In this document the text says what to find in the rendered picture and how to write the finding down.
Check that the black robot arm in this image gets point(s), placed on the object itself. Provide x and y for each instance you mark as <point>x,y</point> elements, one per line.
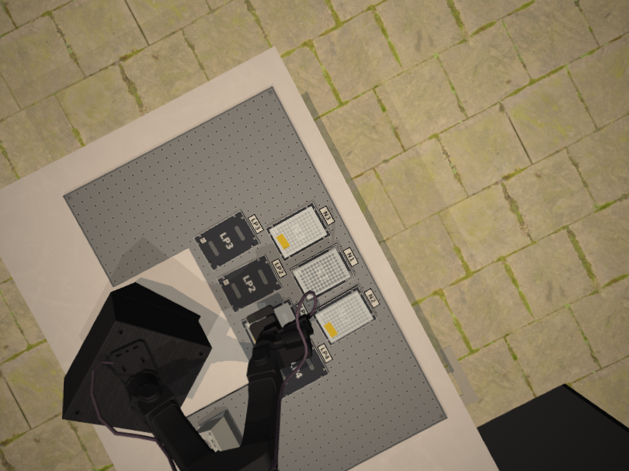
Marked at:
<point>159,409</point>

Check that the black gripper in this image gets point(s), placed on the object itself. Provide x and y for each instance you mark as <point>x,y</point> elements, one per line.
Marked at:
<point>257,327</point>

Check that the light grey control panel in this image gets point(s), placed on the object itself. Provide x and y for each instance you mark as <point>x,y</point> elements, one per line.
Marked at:
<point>220,432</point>

